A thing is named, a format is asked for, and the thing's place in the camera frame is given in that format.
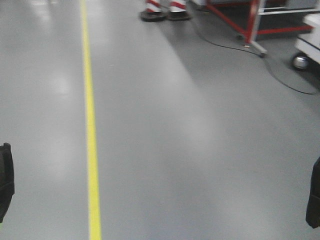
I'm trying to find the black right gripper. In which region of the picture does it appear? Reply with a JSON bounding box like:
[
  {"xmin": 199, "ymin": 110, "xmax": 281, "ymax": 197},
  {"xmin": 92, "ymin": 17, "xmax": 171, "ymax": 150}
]
[{"xmin": 305, "ymin": 158, "xmax": 320, "ymax": 229}]

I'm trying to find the red white traffic cone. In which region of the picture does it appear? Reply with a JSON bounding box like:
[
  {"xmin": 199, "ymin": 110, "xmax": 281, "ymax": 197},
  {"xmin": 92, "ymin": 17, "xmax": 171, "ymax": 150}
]
[{"xmin": 139, "ymin": 0, "xmax": 167, "ymax": 22}]

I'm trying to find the red metal frame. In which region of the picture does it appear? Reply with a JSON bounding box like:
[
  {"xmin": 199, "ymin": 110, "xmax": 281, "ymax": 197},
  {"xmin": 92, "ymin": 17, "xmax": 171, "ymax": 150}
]
[{"xmin": 205, "ymin": 0, "xmax": 320, "ymax": 58}]

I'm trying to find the black floor cable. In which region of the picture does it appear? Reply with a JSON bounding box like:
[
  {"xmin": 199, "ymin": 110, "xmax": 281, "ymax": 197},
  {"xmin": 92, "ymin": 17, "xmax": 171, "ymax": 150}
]
[{"xmin": 192, "ymin": 22, "xmax": 320, "ymax": 95}]

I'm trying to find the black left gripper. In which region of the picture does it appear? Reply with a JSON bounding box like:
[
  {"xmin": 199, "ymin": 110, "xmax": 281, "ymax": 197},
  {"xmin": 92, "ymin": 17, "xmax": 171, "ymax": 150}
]
[{"xmin": 0, "ymin": 142, "xmax": 15, "ymax": 223}]

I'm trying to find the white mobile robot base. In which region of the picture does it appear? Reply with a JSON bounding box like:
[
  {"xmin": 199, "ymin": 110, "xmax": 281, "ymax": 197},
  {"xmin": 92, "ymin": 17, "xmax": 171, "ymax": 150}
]
[{"xmin": 291, "ymin": 13, "xmax": 320, "ymax": 71}]

